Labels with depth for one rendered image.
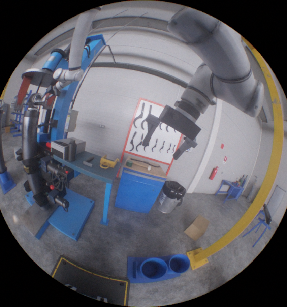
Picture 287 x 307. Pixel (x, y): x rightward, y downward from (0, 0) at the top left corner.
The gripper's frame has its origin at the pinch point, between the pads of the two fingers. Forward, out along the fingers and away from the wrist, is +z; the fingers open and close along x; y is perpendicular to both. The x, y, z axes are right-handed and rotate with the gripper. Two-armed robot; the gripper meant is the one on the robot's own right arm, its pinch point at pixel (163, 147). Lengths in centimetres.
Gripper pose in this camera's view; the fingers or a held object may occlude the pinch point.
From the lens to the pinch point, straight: 32.3
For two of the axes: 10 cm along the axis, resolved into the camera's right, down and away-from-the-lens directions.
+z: -4.3, 7.1, 5.6
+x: 9.0, 3.7, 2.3
